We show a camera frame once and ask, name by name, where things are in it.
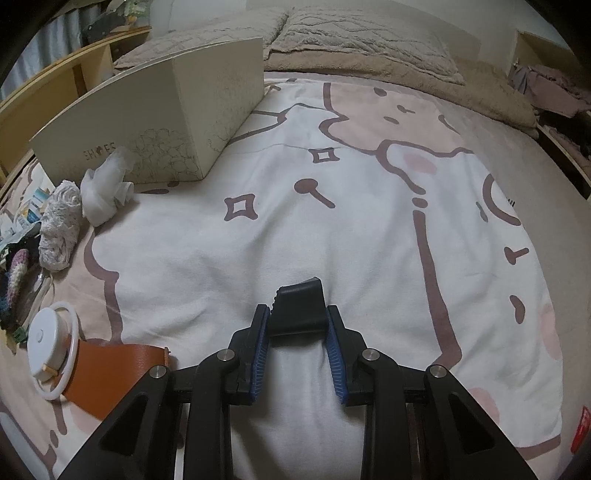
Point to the small wooden shelf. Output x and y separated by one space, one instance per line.
531 46

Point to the multicolour crochet piece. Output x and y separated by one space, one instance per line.
14 272

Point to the black rubber cap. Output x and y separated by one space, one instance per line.
298 309

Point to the white round tape measure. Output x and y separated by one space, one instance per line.
44 339

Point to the brown leather piece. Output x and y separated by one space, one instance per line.
106 369

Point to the greenish packaged item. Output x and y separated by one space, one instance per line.
138 11

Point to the blue white packet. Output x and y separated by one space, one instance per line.
32 210

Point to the long wooden shelf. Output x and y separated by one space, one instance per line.
46 87

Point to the white shoe box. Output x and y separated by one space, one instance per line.
138 115

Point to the grey curtain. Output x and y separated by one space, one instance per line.
51 41

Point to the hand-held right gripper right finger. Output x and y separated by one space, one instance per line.
336 355

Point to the pile of clothes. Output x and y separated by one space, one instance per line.
554 87

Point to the beige textured pillow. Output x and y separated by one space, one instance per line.
369 32
207 32

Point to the white knitted net bundle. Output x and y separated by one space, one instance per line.
57 221

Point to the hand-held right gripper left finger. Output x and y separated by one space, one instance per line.
258 350

